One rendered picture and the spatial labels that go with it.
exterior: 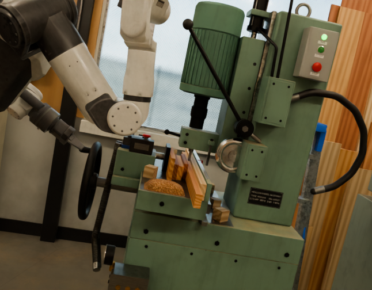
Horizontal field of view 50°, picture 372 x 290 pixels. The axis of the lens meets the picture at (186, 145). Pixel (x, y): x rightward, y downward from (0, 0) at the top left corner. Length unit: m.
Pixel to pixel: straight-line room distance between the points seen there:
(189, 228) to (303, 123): 0.53
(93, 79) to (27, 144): 1.96
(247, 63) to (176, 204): 0.55
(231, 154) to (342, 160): 1.56
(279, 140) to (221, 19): 0.45
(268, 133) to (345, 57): 1.59
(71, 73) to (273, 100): 0.67
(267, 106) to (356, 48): 1.75
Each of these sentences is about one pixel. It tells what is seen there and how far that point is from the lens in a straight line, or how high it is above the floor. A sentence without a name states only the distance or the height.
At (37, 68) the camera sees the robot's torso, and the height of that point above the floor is 1.19.
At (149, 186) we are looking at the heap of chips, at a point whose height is 0.91.
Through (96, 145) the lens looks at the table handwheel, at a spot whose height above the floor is 0.95.
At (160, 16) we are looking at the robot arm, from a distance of 0.97.
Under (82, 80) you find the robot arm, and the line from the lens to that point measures 0.91.
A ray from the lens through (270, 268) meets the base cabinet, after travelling 1.43.
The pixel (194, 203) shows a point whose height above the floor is 0.91.
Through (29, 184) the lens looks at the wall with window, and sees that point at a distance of 2.90.
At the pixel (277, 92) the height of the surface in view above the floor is 1.26.
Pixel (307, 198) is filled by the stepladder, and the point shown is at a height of 0.75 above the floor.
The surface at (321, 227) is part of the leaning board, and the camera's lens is 2.85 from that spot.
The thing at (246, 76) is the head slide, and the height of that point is 1.29.
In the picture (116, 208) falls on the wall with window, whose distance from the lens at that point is 2.87.
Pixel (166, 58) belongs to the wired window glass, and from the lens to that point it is 2.79.
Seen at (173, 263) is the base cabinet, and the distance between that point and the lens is 1.37.
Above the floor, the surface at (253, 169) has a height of 1.00.
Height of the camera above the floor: 1.23
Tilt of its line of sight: 9 degrees down
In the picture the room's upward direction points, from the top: 12 degrees clockwise
